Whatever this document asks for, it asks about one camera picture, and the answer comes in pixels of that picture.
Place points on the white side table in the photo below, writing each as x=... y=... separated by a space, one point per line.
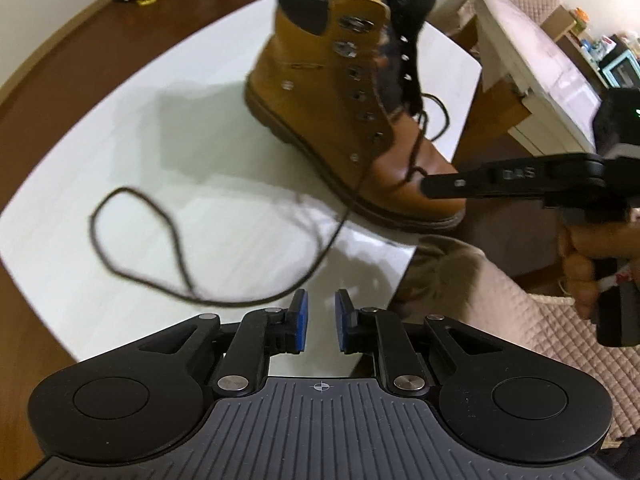
x=540 y=75

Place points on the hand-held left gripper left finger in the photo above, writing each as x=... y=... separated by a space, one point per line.
x=300 y=320

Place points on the beige fuzzy cloth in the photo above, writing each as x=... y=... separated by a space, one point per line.
x=440 y=275

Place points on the person's right hand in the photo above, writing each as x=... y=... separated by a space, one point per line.
x=585 y=245

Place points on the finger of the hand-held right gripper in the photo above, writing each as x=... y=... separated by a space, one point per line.
x=455 y=182

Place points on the dark brown shoelace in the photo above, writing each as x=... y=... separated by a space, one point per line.
x=118 y=190

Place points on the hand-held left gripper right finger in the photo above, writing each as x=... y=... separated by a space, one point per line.
x=342 y=320

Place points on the small black appliance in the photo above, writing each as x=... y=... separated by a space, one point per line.
x=622 y=67

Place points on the brown leather boot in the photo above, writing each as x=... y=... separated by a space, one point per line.
x=310 y=90

